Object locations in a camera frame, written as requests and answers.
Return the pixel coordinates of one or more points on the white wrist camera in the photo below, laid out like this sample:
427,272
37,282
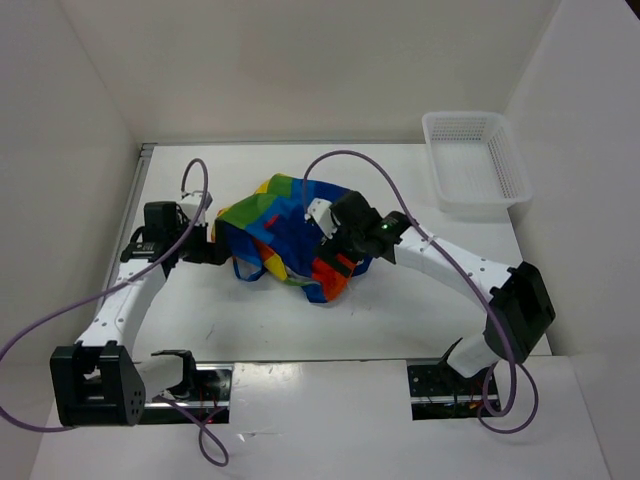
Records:
194,206
320,213

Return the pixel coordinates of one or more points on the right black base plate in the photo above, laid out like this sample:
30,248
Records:
440,394

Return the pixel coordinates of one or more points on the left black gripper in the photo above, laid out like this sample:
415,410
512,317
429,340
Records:
210,252

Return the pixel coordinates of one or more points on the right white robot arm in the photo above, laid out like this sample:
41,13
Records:
515,299

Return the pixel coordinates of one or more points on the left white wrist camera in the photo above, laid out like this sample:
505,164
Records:
194,206

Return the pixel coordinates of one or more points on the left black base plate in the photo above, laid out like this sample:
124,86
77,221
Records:
208,398

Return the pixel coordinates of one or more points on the rainbow striped shorts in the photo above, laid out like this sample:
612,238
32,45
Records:
266,232

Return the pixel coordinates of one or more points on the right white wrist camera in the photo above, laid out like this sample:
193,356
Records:
320,213

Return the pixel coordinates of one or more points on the white plastic basket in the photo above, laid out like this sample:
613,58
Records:
476,165

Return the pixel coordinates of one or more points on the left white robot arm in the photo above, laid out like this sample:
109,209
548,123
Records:
96,382

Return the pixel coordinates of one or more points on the aluminium table edge rail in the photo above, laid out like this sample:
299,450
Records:
128,218

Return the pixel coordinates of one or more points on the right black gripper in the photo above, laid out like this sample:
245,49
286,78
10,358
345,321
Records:
329,256

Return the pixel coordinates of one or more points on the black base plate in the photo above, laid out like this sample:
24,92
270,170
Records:
208,398
440,394

